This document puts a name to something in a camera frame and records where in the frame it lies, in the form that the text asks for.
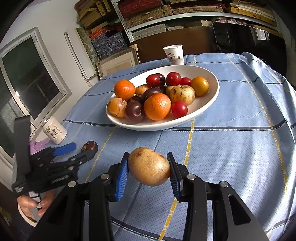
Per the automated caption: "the tan round fruit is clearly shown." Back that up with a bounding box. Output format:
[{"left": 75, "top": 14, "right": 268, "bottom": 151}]
[{"left": 128, "top": 147, "right": 170, "bottom": 186}]

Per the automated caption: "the dark purple plum back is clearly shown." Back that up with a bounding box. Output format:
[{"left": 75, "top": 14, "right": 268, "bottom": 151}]
[{"left": 125, "top": 101, "right": 145, "bottom": 124}]

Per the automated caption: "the dark purple plum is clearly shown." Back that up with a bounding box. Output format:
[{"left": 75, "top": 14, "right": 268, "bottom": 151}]
[
  {"left": 155, "top": 73, "right": 166, "bottom": 85},
  {"left": 125, "top": 101, "right": 145, "bottom": 124}
]

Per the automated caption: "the red tomato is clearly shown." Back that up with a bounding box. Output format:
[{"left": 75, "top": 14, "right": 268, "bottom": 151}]
[
  {"left": 171, "top": 101, "right": 188, "bottom": 118},
  {"left": 166, "top": 72, "right": 182, "bottom": 86},
  {"left": 181, "top": 77, "right": 192, "bottom": 86},
  {"left": 146, "top": 74, "right": 161, "bottom": 87}
]

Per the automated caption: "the large front orange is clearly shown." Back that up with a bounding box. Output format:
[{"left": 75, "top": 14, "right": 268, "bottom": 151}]
[{"left": 144, "top": 93, "right": 171, "bottom": 121}]

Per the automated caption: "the orange back mandarin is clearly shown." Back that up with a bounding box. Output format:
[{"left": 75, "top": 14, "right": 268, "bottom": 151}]
[{"left": 114, "top": 79, "right": 135, "bottom": 100}]

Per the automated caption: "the dark water chestnut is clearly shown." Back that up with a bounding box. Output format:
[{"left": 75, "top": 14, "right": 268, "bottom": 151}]
[
  {"left": 127, "top": 95, "right": 144, "bottom": 104},
  {"left": 81, "top": 141, "right": 98, "bottom": 153}
]

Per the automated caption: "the pale spotted pear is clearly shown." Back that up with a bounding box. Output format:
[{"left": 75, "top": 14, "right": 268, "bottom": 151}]
[{"left": 170, "top": 85, "right": 195, "bottom": 106}]

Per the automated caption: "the small tan fruit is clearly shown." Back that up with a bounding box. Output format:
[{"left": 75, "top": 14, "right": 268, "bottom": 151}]
[{"left": 166, "top": 86, "right": 174, "bottom": 97}]

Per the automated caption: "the dark purple mangosteen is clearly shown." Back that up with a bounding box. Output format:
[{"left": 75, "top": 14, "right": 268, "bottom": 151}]
[{"left": 142, "top": 88, "right": 163, "bottom": 101}]

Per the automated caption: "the yellow-orange persimmon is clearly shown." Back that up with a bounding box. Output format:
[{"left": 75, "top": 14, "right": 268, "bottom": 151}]
[{"left": 191, "top": 76, "right": 209, "bottom": 96}]

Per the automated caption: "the dark purple plum front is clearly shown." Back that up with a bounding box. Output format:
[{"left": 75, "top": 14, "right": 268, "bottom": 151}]
[{"left": 155, "top": 73, "right": 166, "bottom": 85}]

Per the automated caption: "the person's left hand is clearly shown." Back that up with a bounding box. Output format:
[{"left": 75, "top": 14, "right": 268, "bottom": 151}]
[{"left": 17, "top": 190, "right": 56, "bottom": 221}]

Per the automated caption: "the dark water chestnut back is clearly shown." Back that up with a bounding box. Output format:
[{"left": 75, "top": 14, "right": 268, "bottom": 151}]
[{"left": 81, "top": 141, "right": 98, "bottom": 153}]

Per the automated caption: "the white beverage can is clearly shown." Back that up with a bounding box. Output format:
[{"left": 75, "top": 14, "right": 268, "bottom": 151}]
[{"left": 41, "top": 116, "right": 67, "bottom": 145}]

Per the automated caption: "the purple cloth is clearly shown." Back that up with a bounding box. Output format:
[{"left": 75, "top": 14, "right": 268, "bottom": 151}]
[{"left": 30, "top": 138, "right": 51, "bottom": 155}]

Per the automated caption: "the white oval plate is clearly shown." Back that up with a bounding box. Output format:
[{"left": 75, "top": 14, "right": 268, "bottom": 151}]
[{"left": 106, "top": 65, "right": 220, "bottom": 132}]

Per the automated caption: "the blue checked tablecloth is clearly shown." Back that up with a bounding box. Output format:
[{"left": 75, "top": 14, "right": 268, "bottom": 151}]
[{"left": 62, "top": 53, "right": 295, "bottom": 240}]

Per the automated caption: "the white board leaning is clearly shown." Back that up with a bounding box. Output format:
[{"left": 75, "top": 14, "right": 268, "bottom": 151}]
[{"left": 64, "top": 27, "right": 99, "bottom": 87}]

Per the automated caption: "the cardboard box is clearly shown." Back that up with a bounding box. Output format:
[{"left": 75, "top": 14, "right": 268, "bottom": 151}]
[{"left": 96, "top": 44, "right": 140, "bottom": 79}]

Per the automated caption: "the white paper cup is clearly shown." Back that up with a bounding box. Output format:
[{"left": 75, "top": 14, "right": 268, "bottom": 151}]
[{"left": 163, "top": 44, "right": 185, "bottom": 65}]

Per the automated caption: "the dark wooden cabinet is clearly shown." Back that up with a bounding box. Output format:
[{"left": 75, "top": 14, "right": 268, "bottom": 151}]
[{"left": 133, "top": 27, "right": 217, "bottom": 63}]

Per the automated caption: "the metal storage shelf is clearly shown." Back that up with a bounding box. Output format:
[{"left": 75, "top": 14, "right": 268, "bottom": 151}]
[{"left": 111, "top": 1, "right": 280, "bottom": 42}]

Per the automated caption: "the window frame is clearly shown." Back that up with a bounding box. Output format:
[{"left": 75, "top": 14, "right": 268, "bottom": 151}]
[{"left": 1, "top": 27, "right": 72, "bottom": 165}]

